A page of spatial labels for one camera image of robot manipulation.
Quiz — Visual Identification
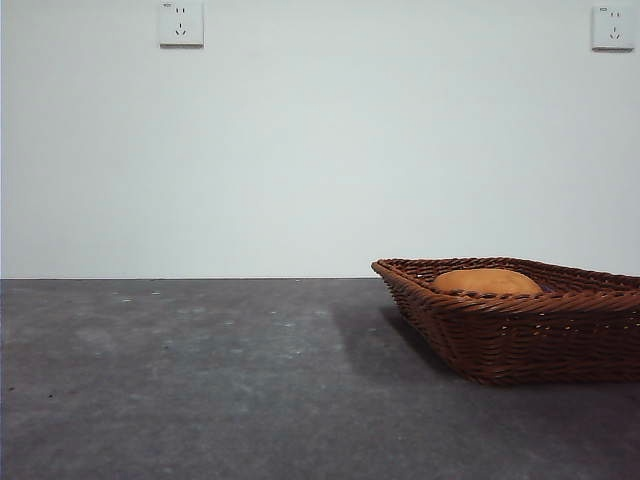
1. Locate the brown potato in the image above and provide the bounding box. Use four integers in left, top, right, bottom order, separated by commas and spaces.
431, 267, 544, 297

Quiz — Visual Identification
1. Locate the brown woven wicker basket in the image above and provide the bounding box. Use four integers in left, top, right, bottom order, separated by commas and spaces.
370, 256, 640, 387

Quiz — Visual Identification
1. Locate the white wall power socket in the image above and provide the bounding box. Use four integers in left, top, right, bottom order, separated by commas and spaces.
591, 5, 637, 52
158, 0, 206, 49

